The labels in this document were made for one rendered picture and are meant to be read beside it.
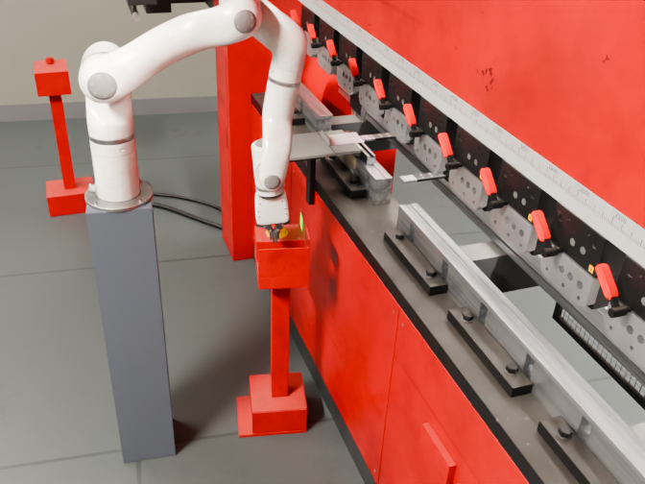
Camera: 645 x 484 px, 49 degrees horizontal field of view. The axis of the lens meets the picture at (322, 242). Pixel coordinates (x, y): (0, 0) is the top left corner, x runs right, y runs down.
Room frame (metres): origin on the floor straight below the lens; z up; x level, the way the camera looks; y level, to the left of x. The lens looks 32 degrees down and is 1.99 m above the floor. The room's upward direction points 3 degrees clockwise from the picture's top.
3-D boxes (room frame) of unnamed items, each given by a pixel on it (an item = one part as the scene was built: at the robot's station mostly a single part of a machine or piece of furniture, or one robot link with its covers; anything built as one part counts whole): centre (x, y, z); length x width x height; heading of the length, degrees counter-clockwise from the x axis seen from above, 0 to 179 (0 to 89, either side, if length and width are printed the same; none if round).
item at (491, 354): (1.33, -0.41, 0.89); 0.30 x 0.05 x 0.03; 21
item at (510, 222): (1.38, -0.45, 1.26); 0.15 x 0.09 x 0.17; 21
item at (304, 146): (2.23, 0.04, 1.00); 0.26 x 0.18 x 0.01; 111
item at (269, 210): (1.90, 0.16, 0.94); 0.10 x 0.07 x 0.11; 100
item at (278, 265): (1.96, 0.13, 0.75); 0.20 x 0.16 x 0.18; 10
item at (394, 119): (1.94, -0.23, 1.26); 0.15 x 0.09 x 0.17; 21
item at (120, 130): (1.83, 0.60, 1.30); 0.19 x 0.12 x 0.24; 13
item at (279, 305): (1.96, 0.13, 0.39); 0.06 x 0.06 x 0.54; 10
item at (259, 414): (1.95, 0.16, 0.06); 0.25 x 0.20 x 0.12; 100
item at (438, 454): (1.27, -0.32, 0.59); 0.15 x 0.02 x 0.07; 21
